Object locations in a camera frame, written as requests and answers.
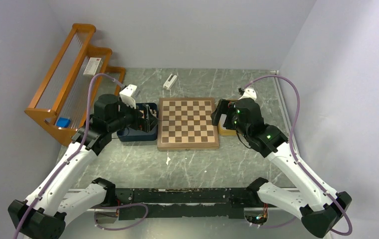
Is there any blue plastic tray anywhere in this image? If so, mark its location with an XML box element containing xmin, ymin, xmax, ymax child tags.
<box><xmin>116</xmin><ymin>103</ymin><xmax>159</xmax><ymax>142</ymax></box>

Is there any blue small box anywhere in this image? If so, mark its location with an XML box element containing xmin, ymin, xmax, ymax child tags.
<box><xmin>56</xmin><ymin>117</ymin><xmax>71</xmax><ymax>128</ymax></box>

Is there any orange wooden rack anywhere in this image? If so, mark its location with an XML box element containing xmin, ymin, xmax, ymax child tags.
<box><xmin>24</xmin><ymin>23</ymin><xmax>126</xmax><ymax>146</ymax></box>

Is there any white plastic clip device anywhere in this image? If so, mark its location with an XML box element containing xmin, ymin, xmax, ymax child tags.
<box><xmin>163</xmin><ymin>74</ymin><xmax>178</xmax><ymax>90</ymax></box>

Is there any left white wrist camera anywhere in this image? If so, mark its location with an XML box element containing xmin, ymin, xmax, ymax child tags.
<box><xmin>119</xmin><ymin>84</ymin><xmax>138</xmax><ymax>109</ymax></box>

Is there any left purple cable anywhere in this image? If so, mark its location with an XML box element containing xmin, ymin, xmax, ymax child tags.
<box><xmin>11</xmin><ymin>73</ymin><xmax>126</xmax><ymax>239</ymax></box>

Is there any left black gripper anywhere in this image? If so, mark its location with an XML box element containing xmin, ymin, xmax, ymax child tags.
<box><xmin>108</xmin><ymin>97</ymin><xmax>159</xmax><ymax>132</ymax></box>

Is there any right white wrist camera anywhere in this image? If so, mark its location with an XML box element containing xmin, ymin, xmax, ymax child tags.
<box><xmin>238</xmin><ymin>87</ymin><xmax>257</xmax><ymax>101</ymax></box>

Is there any yellow metal tin tray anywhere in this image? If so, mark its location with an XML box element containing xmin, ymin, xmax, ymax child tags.
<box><xmin>217</xmin><ymin>99</ymin><xmax>237</xmax><ymax>136</ymax></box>

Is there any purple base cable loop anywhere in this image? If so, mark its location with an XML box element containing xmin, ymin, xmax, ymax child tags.
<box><xmin>94</xmin><ymin>203</ymin><xmax>149</xmax><ymax>232</ymax></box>

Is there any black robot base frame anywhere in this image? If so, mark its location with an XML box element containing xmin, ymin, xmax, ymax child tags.
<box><xmin>91</xmin><ymin>187</ymin><xmax>279</xmax><ymax>221</ymax></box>

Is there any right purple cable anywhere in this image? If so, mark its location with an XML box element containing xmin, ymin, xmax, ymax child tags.
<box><xmin>242</xmin><ymin>74</ymin><xmax>353</xmax><ymax>237</ymax></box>

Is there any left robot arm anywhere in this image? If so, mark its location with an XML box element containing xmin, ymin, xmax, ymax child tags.
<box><xmin>8</xmin><ymin>94</ymin><xmax>158</xmax><ymax>239</ymax></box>

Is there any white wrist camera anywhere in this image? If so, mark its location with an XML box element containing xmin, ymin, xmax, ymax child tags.
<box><xmin>238</xmin><ymin>87</ymin><xmax>257</xmax><ymax>101</ymax></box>
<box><xmin>119</xmin><ymin>84</ymin><xmax>138</xmax><ymax>109</ymax></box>

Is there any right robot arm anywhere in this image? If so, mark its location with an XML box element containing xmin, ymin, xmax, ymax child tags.
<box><xmin>211</xmin><ymin>98</ymin><xmax>352</xmax><ymax>238</ymax></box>

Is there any wooden chess board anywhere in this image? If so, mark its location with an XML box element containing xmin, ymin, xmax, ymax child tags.
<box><xmin>157</xmin><ymin>97</ymin><xmax>219</xmax><ymax>151</ymax></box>

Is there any white red small box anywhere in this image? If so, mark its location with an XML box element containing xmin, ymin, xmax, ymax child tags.
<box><xmin>83</xmin><ymin>57</ymin><xmax>102</xmax><ymax>77</ymax></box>

